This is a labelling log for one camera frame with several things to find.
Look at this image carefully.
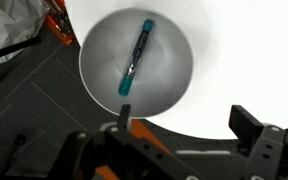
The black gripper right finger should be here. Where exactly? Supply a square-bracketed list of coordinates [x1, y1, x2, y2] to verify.
[228, 104, 265, 153]

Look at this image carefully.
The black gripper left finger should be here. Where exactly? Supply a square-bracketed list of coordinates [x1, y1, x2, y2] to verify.
[118, 103, 132, 131]

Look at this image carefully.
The teal capped marker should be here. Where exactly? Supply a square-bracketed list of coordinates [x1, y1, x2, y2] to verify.
[117, 18, 156, 98]

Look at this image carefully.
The white round bowl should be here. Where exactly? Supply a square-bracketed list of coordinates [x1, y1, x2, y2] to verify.
[78, 7, 195, 120]

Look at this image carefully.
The translucent white plastic bag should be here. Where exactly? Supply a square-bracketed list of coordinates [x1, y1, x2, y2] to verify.
[0, 0, 51, 65]

